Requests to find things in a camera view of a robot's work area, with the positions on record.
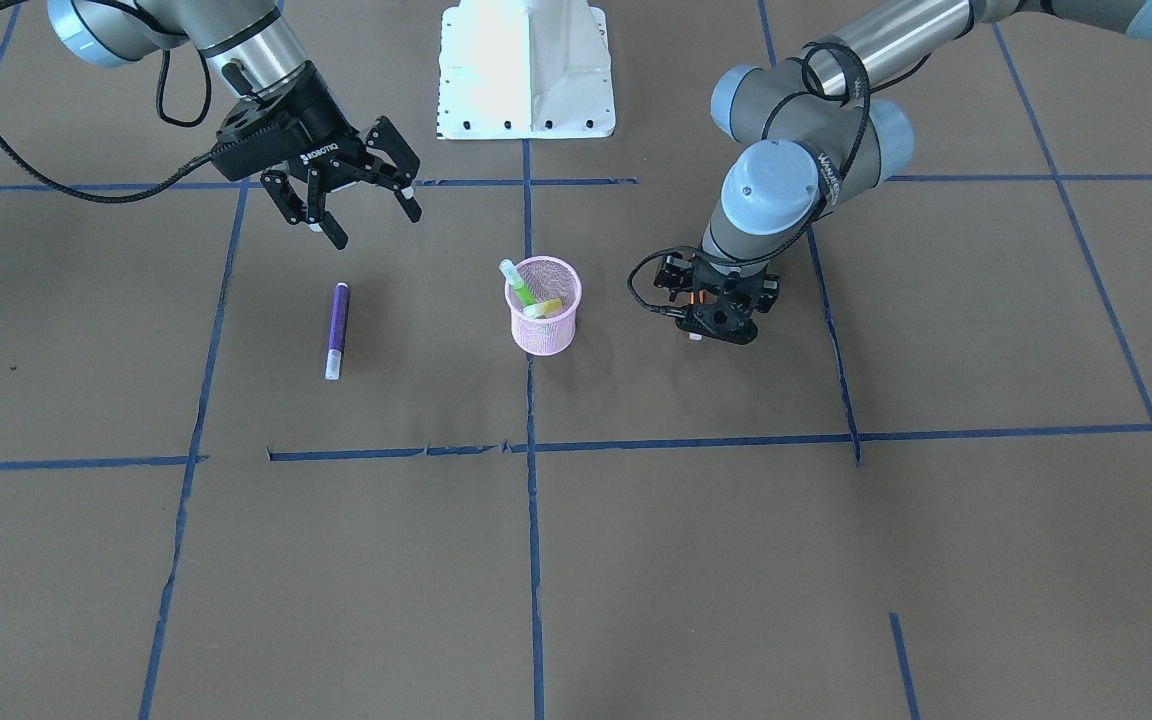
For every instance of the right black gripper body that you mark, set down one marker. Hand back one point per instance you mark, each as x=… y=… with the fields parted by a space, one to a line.
x=319 y=125

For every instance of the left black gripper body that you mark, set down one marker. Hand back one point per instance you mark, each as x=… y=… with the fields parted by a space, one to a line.
x=768 y=291

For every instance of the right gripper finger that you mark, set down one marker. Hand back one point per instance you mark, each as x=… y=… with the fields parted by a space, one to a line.
x=394 y=164
x=311 y=212

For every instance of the purple highlighter pen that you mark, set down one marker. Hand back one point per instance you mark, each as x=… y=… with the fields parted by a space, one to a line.
x=336 y=340

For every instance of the green highlighter pen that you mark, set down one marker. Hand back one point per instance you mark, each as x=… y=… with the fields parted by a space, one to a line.
x=517 y=284

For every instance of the yellow highlighter pen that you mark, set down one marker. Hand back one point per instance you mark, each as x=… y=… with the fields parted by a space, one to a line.
x=543 y=309

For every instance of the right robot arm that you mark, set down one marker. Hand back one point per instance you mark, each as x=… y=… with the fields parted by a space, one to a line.
x=248 y=43

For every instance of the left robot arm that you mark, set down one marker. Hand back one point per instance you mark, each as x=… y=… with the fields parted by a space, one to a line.
x=814 y=133

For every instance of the pink mesh pen holder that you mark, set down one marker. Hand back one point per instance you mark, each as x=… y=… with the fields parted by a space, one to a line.
x=542 y=294

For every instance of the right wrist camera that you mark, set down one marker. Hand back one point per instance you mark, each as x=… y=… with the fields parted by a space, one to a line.
x=248 y=141

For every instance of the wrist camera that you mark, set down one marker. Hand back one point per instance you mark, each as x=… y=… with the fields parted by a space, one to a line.
x=675 y=275
x=248 y=141

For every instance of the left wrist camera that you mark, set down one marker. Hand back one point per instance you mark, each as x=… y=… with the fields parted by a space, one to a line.
x=675 y=275

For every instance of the white camera post base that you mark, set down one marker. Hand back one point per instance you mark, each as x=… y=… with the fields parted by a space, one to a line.
x=510 y=70

